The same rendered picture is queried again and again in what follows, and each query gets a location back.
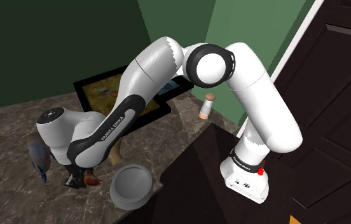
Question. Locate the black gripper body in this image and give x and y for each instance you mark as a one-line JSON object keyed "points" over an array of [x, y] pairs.
{"points": [[75, 176]]}

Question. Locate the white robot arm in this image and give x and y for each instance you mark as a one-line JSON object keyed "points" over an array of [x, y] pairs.
{"points": [[150, 71]]}

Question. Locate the small red-brown figure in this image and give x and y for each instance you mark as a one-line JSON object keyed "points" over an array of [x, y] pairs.
{"points": [[92, 179]]}

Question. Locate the blue and brown fish figure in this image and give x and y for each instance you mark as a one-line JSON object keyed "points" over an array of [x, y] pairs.
{"points": [[38, 153]]}

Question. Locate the beige wooden piece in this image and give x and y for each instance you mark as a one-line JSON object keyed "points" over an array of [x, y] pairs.
{"points": [[115, 155]]}

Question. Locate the grey bowl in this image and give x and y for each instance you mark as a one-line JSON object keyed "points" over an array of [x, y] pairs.
{"points": [[131, 187]]}

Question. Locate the black framed fish picture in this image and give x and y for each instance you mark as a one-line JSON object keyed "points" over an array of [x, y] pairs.
{"points": [[101, 93]]}

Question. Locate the dark robot stand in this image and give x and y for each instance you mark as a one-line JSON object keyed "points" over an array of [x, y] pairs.
{"points": [[194, 183]]}

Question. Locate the black framed blue picture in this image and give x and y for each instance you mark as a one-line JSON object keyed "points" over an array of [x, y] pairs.
{"points": [[175, 86]]}

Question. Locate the white shaker with brown cap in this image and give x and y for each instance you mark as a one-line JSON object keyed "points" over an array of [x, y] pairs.
{"points": [[206, 108]]}

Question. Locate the dark panelled door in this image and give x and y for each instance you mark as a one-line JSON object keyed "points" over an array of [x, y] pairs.
{"points": [[333, 99]]}

